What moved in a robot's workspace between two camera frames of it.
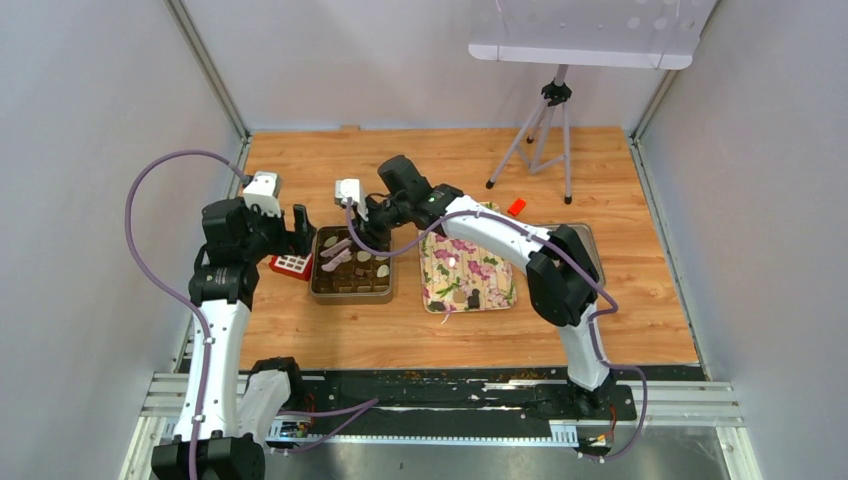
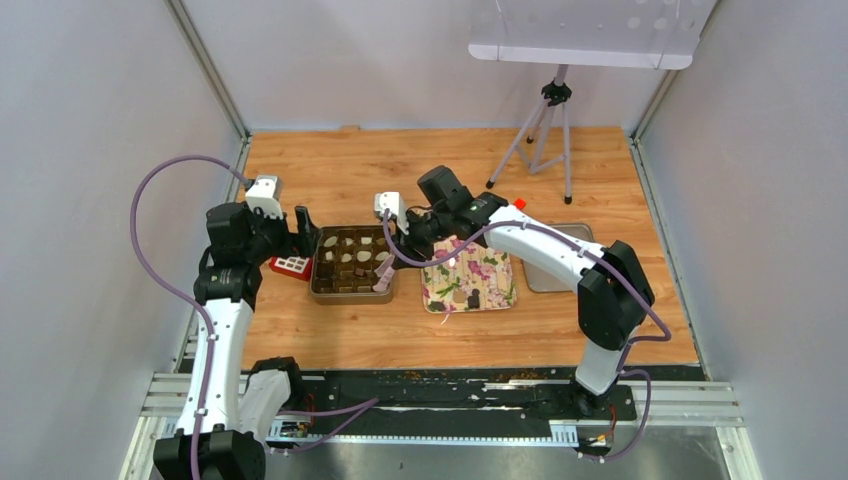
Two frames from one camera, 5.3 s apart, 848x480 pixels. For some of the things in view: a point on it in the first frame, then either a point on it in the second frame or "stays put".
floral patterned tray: (463, 276) stays put
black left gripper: (298, 241) stays put
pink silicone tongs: (341, 258) to (385, 271)
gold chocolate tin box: (341, 274) stays put
